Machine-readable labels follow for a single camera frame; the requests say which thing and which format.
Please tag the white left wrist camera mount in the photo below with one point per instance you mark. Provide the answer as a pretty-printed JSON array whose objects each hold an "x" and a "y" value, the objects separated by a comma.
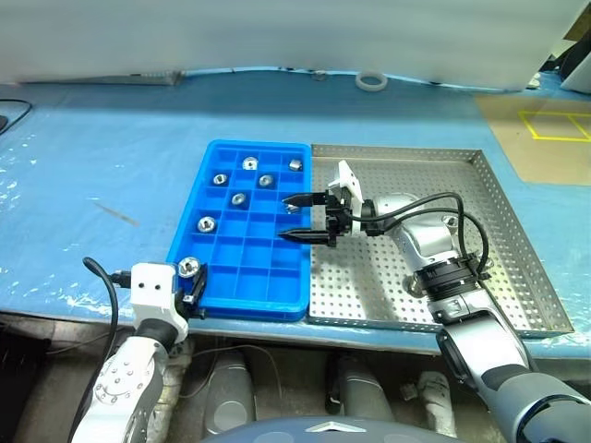
[{"x": 150, "y": 286}]

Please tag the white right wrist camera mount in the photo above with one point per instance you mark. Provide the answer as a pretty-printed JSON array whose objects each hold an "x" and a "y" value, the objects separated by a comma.
[{"x": 349, "y": 182}]

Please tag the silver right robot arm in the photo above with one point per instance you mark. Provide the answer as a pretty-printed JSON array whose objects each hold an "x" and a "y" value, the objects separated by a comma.
[{"x": 466, "y": 318}]

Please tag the dirty white rounded shape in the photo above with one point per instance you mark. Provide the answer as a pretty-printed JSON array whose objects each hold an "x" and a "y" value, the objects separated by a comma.
[{"x": 436, "y": 401}]

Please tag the blue plastic table cover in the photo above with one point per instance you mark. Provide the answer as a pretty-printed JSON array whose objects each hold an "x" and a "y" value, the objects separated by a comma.
[{"x": 115, "y": 161}]

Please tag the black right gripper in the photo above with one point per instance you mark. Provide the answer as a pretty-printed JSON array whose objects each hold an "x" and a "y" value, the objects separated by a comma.
[{"x": 337, "y": 217}]

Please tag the blue plastic compartment tray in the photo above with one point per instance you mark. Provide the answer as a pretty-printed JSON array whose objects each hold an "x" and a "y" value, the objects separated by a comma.
[{"x": 258, "y": 277}]

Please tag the brown cardboard sheet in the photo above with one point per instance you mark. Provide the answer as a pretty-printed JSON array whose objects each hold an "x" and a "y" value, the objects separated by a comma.
[{"x": 540, "y": 152}]

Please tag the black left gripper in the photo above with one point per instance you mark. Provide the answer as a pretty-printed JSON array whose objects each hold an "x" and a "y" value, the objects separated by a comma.
[{"x": 196, "y": 308}]

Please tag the small metal roller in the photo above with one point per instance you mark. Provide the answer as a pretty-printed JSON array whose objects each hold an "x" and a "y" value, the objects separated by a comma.
[
  {"x": 295, "y": 164},
  {"x": 265, "y": 180},
  {"x": 188, "y": 266},
  {"x": 207, "y": 224},
  {"x": 292, "y": 210},
  {"x": 220, "y": 178},
  {"x": 238, "y": 199},
  {"x": 249, "y": 163}
]

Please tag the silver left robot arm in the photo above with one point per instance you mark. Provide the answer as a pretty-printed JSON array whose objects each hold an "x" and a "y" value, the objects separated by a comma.
[{"x": 124, "y": 387}]

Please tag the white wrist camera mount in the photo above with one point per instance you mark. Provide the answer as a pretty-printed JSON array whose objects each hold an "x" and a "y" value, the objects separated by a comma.
[
  {"x": 150, "y": 286},
  {"x": 349, "y": 182}
]

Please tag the perforated steel tray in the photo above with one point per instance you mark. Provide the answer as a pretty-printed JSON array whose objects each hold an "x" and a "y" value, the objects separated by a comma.
[{"x": 369, "y": 286}]

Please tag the dark rounded grey shape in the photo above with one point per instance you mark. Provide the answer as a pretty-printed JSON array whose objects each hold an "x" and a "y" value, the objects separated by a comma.
[
  {"x": 228, "y": 397},
  {"x": 358, "y": 390}
]

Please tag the blue-grey robot torso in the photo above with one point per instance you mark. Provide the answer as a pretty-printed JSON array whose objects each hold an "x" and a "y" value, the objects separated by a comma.
[{"x": 323, "y": 431}]

